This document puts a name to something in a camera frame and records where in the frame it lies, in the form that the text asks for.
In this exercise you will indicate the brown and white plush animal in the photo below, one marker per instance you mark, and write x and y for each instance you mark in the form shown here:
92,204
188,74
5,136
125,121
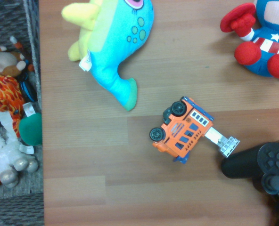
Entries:
5,61

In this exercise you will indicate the green plush toy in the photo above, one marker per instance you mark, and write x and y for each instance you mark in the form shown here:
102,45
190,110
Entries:
31,129

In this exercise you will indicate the blue and yellow plush fish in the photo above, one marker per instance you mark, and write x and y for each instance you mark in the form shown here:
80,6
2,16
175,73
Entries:
111,51

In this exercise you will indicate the grey woven basket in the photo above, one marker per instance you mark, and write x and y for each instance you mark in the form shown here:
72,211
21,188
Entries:
17,207

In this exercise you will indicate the orange flame pattern plush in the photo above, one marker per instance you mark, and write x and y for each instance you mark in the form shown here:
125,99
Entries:
6,94

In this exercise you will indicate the superhero plush doll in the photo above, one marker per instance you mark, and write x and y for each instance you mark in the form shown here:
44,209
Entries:
266,44

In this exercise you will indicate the orange toy fire truck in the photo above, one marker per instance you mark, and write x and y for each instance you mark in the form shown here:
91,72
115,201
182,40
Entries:
184,131

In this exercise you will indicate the black game controller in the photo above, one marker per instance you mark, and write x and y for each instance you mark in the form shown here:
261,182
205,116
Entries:
264,169

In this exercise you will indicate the white plush unicorn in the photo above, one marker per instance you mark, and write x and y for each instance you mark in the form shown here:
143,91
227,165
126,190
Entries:
1,150

